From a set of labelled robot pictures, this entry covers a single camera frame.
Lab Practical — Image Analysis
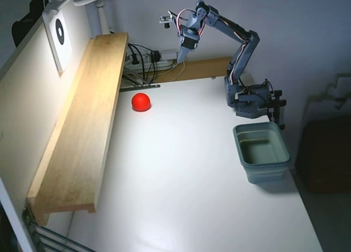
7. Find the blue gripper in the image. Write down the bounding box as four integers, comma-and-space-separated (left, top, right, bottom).
177, 12, 206, 64

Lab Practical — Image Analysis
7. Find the red ball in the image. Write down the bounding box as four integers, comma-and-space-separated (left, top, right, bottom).
131, 92, 151, 113

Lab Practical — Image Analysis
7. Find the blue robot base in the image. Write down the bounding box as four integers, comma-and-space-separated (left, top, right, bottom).
224, 80, 272, 118

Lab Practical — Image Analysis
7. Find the grey collapsible container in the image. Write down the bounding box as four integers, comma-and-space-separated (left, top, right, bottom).
233, 122, 292, 184

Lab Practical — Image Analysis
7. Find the grey adapter box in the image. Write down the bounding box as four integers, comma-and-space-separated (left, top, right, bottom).
160, 49, 179, 59

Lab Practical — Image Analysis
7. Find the white power strip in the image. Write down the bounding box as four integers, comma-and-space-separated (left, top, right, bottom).
124, 53, 178, 71

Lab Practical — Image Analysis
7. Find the wooden back plank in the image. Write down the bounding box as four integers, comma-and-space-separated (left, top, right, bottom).
158, 57, 233, 84

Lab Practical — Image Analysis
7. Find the white lamp pole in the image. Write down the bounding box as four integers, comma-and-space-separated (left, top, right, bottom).
94, 3, 111, 35

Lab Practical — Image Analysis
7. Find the black table clamp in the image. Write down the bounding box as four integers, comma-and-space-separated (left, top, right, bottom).
265, 89, 288, 131

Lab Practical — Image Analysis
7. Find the long wooden shelf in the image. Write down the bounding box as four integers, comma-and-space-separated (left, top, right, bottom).
26, 32, 129, 227

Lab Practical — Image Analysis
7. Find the cream partition panel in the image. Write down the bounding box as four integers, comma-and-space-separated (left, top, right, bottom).
0, 14, 95, 252

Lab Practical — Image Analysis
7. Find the dark case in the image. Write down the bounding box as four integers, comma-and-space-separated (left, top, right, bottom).
297, 120, 351, 194

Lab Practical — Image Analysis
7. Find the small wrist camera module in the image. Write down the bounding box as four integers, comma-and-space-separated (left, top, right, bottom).
158, 12, 176, 30

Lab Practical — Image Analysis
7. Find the power strip with black cables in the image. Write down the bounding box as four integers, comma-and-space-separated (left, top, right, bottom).
128, 43, 161, 85

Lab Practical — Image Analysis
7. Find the metal shelf support frame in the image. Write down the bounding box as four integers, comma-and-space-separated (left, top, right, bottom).
120, 73, 150, 86

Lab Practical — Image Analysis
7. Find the white board with black ring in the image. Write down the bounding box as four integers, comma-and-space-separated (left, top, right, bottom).
42, 9, 73, 77

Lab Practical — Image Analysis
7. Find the white wall pipe fitting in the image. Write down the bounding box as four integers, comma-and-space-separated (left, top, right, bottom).
303, 74, 351, 132

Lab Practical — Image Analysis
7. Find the grey metal frame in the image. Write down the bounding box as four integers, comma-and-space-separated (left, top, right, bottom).
21, 205, 91, 252

